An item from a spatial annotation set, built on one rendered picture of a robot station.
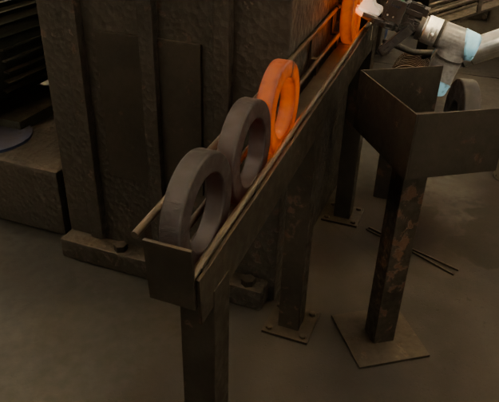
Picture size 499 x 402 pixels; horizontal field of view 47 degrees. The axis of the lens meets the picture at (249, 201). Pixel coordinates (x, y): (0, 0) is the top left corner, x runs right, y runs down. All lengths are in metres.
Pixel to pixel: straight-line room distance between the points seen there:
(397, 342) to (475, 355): 0.20
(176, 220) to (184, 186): 0.05
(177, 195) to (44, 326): 1.01
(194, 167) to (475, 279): 1.33
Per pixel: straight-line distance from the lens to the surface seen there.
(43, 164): 1.98
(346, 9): 1.66
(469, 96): 1.22
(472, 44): 1.68
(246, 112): 0.93
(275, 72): 1.08
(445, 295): 1.86
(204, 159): 0.80
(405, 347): 1.64
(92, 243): 1.88
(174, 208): 0.77
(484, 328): 1.79
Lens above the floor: 1.12
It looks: 31 degrees down
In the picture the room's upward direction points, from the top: 2 degrees clockwise
